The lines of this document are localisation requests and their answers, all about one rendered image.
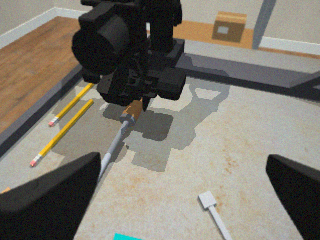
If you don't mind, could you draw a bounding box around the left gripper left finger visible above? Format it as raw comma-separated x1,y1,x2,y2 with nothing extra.
0,152,101,240

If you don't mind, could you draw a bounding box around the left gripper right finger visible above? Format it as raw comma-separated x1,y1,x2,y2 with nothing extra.
265,154,320,240

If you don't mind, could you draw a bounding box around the grey combination wrench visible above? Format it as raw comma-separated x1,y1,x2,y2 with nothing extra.
198,191,232,240

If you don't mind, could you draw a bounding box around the dark grey metal frame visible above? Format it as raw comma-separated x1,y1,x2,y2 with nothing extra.
289,71,320,90

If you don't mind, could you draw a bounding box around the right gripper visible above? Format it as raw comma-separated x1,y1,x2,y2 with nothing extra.
81,38,186,112

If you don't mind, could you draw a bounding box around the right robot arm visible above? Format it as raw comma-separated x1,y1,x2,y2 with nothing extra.
71,0,182,107

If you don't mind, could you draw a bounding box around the yellow pencil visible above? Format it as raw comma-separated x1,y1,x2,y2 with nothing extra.
49,83,94,127
30,99,93,167

